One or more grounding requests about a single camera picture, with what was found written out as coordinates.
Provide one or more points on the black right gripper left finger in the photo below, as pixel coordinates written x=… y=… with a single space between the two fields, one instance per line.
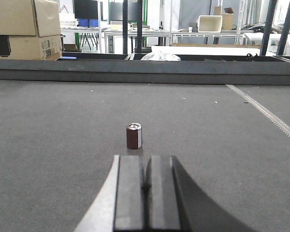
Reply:
x=119 y=206

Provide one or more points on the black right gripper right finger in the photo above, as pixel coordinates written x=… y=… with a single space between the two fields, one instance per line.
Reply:
x=175 y=202

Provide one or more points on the brown cylindrical capacitor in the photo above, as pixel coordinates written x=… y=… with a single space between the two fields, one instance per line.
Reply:
x=134 y=135

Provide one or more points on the metal toothed strip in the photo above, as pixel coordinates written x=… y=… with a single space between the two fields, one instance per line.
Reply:
x=278 y=122

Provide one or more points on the crumpled white plastic bag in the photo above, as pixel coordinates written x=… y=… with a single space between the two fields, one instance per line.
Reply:
x=159 y=56

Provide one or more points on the white plastic tub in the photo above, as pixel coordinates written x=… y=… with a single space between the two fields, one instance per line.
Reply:
x=210 y=23

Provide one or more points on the lower cardboard box black label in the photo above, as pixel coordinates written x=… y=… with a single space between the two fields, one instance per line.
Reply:
x=30 y=47

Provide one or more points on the small open cardboard box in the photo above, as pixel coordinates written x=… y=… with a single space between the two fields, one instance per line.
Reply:
x=227 y=17

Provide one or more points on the black monitor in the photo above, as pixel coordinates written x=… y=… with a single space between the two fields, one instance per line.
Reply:
x=86 y=9

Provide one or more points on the upper cardboard box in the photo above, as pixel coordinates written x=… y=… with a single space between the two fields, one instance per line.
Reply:
x=29 y=18

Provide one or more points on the dark grey table edge rail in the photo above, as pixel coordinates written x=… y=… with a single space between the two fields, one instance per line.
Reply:
x=190 y=70

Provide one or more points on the black vertical post right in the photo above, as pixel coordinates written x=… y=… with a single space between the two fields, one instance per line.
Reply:
x=139 y=25

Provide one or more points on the black vertical post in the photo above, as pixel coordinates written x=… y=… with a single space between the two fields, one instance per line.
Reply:
x=139 y=25
x=125 y=26

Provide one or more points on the black vertical post left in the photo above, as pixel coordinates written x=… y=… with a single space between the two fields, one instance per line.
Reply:
x=125 y=26

